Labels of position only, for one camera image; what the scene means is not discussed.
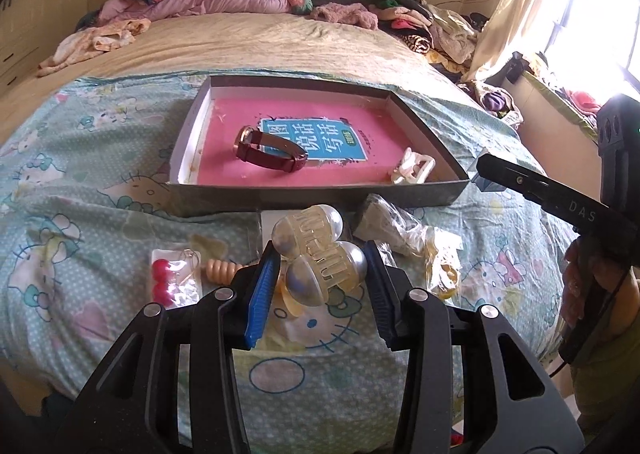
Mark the window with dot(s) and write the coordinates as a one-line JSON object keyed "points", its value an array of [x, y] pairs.
{"points": [[600, 8]]}

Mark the grey cardboard box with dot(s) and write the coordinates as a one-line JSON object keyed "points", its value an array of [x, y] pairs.
{"points": [[300, 196]]}

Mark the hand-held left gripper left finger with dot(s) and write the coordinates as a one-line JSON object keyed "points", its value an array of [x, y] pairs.
{"points": [[262, 299]]}

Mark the cream curtain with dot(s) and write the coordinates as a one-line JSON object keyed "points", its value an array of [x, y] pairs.
{"points": [[525, 8]]}

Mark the person's right hand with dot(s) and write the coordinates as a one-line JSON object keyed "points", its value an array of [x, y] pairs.
{"points": [[572, 284]]}

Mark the small black device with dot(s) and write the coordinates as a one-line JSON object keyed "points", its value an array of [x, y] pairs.
{"points": [[515, 66]]}

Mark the pile of clothes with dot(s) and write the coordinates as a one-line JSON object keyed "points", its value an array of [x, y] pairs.
{"points": [[425, 28]]}

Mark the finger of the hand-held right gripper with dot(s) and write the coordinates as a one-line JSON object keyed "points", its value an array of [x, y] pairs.
{"points": [[550, 194]]}

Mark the person's right forearm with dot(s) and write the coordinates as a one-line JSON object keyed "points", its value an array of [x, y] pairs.
{"points": [[610, 384]]}

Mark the purple garment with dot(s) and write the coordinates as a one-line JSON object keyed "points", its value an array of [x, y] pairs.
{"points": [[495, 98]]}

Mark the cream wardrobe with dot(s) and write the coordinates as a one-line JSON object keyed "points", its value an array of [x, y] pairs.
{"points": [[30, 8]]}

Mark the peach garment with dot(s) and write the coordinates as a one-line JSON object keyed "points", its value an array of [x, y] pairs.
{"points": [[100, 38]]}

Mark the cartoon cat print blanket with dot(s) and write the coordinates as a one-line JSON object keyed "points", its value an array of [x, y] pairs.
{"points": [[100, 214]]}

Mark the clear pearl hair claw clip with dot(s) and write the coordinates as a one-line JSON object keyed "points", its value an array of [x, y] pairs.
{"points": [[320, 244]]}

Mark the white hair clip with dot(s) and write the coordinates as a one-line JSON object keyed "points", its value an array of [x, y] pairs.
{"points": [[417, 166]]}

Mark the pink book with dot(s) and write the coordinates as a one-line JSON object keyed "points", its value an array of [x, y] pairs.
{"points": [[225, 153]]}

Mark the clear bag with grey card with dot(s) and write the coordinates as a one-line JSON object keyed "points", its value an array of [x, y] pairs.
{"points": [[375, 219]]}

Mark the pink fuzzy garment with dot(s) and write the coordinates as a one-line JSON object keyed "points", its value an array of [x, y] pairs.
{"points": [[345, 13]]}

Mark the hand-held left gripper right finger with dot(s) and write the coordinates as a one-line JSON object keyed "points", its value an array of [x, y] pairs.
{"points": [[382, 294]]}

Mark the red cherry earrings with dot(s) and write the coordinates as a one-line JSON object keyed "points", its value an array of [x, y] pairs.
{"points": [[161, 268]]}

